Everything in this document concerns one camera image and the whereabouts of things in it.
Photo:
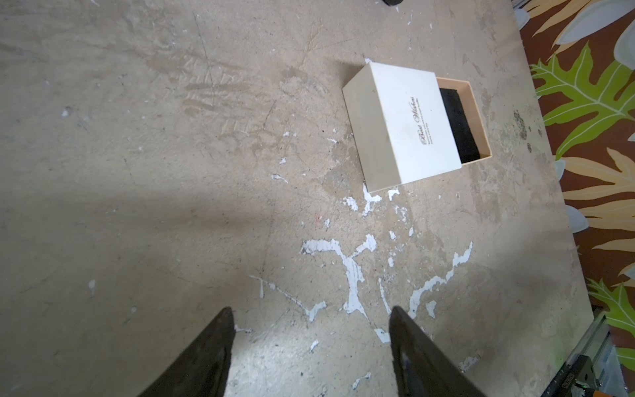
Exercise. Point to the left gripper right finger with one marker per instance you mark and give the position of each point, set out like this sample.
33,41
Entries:
421,368

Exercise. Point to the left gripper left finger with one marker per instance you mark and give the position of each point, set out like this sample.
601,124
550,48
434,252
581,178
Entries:
202,369

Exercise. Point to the white drawer jewelry box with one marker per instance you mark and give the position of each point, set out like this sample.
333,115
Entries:
409,125

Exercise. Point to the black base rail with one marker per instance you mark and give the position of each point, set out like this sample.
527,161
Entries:
588,370

